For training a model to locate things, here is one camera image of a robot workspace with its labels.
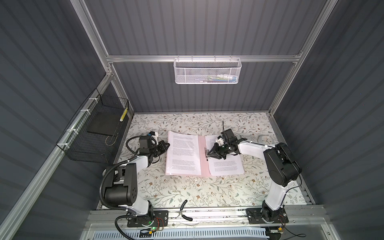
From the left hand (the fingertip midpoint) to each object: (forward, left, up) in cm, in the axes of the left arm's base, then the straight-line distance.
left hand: (169, 144), depth 93 cm
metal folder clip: (-2, -24, -7) cm, 25 cm away
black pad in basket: (+1, +31, +20) cm, 37 cm away
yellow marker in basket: (+8, +23, +20) cm, 31 cm away
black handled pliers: (-37, -6, -8) cm, 38 cm away
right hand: (-7, -25, -4) cm, 26 cm away
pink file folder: (-15, -21, -7) cm, 27 cm away
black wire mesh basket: (-13, +37, +24) cm, 46 cm away
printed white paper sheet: (-5, -8, -5) cm, 11 cm away
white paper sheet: (-13, -38, -7) cm, 41 cm away
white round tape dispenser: (+3, -65, -4) cm, 65 cm away
